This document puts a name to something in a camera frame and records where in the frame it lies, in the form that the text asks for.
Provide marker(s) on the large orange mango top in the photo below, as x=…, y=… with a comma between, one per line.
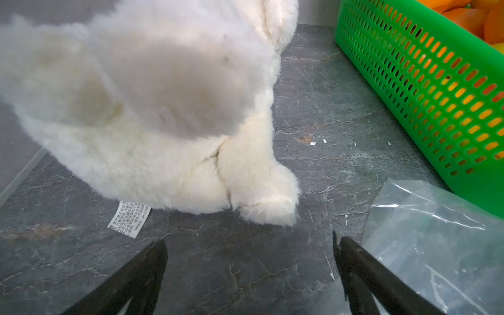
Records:
x=472, y=20

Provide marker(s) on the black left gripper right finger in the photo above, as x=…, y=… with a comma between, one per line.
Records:
x=367, y=283

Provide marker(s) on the spare clear plastic bag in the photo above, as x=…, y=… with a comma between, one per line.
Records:
x=441, y=246

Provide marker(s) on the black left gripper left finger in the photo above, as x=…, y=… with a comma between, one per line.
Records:
x=133, y=289

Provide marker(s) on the white plush toy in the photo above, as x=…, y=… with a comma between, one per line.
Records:
x=166, y=104

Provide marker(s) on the green plastic basket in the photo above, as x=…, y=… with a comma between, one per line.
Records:
x=443, y=84

